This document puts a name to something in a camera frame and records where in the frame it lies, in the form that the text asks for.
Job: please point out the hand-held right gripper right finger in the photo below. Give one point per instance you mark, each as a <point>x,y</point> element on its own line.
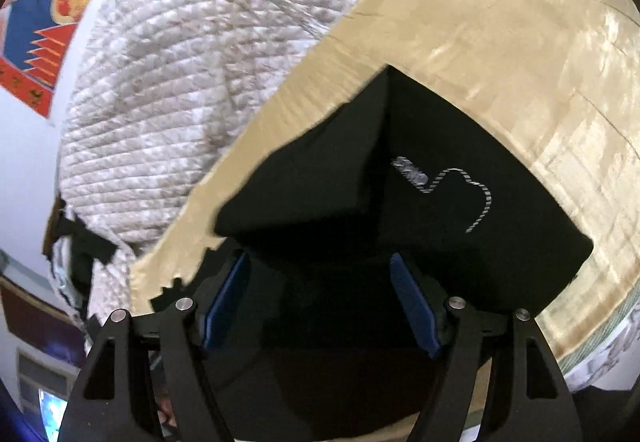
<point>415,307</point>

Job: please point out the bright window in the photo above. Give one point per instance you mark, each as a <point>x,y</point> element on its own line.
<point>42,397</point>

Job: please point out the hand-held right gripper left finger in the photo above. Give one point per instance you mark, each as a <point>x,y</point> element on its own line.
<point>225,307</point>

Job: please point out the golden satin blanket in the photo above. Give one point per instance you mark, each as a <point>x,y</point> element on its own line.
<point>500,47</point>

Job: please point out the floral quilted bedspread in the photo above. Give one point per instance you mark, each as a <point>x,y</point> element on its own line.
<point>175,72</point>

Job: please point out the dark brown furniture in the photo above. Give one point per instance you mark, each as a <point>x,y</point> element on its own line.
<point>30,312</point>

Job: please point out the black pants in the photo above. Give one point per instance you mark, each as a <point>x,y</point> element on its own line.
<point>350,172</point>

